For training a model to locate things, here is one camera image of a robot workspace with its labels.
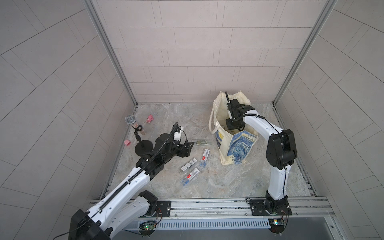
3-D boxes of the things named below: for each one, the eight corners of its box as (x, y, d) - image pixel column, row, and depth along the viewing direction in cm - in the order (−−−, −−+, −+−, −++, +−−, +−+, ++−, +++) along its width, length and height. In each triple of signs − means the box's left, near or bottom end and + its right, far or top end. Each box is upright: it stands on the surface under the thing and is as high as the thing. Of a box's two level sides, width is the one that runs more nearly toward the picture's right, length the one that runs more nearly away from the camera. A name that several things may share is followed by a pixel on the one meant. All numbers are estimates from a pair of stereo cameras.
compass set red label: (198, 166, 87) (198, 164, 85) (204, 149, 94) (204, 148, 92) (205, 168, 86) (205, 166, 85) (210, 151, 93) (210, 149, 91)
